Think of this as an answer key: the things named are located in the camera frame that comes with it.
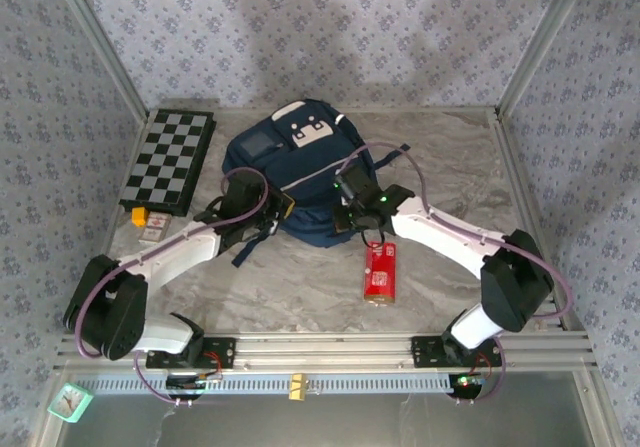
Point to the aluminium frame post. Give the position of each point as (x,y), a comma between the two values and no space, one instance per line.
(101,42)
(542,42)

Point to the navy blue student backpack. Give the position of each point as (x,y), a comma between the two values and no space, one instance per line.
(305,167)

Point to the small yellow block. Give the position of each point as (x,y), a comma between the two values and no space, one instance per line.
(139,216)

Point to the aluminium side rail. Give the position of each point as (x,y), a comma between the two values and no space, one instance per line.
(517,177)

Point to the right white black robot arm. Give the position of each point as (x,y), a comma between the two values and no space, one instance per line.
(440,232)

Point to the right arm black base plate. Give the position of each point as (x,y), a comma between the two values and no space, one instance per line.
(425,349)

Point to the green alarm clock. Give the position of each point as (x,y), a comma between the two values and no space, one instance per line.
(70,403)

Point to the playing card box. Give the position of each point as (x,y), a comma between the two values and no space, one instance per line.
(155,228)

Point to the red rectangular box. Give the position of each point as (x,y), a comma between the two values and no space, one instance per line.
(379,277)

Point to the yellow binder clip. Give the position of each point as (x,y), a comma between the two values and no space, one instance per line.
(298,387)

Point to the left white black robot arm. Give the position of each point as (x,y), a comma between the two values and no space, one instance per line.
(170,252)

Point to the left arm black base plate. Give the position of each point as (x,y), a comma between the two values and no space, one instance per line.
(222,352)

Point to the aluminium mounting rail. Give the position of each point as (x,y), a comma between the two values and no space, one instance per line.
(325,349)

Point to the folding chessboard box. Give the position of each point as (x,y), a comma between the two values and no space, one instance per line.
(167,157)

